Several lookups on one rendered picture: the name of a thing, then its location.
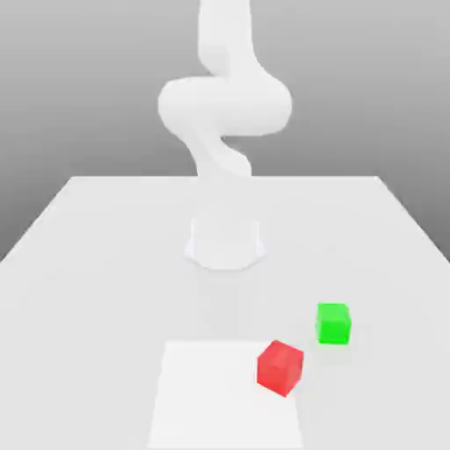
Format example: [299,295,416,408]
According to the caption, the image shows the small green cube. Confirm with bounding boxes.
[315,301,352,346]

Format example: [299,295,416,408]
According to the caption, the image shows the small red cube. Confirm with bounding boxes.
[256,338,305,398]

